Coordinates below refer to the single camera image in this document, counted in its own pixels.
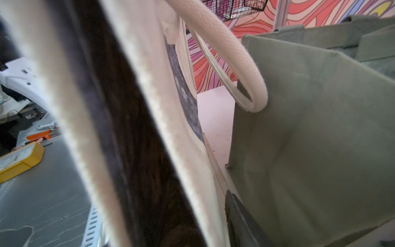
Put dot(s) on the orange tool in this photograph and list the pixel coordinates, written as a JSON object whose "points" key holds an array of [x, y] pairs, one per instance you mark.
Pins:
{"points": [[45, 135]]}

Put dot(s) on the olive green canvas bag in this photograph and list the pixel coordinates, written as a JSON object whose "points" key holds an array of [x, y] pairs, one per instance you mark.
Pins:
{"points": [[316, 167]]}

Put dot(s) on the aluminium frame post right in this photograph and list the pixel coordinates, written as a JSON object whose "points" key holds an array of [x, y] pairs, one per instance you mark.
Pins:
{"points": [[281, 14]]}

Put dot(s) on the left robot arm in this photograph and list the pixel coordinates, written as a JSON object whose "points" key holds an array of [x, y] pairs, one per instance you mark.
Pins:
{"points": [[19, 77]]}

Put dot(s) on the cream canvas tote bag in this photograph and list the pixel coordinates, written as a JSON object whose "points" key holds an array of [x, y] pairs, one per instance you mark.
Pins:
{"points": [[117, 77]]}

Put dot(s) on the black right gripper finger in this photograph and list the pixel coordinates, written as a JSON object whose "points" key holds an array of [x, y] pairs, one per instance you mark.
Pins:
{"points": [[242, 228]]}

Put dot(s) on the yellow box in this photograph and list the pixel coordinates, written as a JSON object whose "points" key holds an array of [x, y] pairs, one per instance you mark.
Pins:
{"points": [[20, 161]]}

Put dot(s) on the black wire basket back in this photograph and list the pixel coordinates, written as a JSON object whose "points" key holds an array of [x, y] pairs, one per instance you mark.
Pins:
{"points": [[227, 10]]}

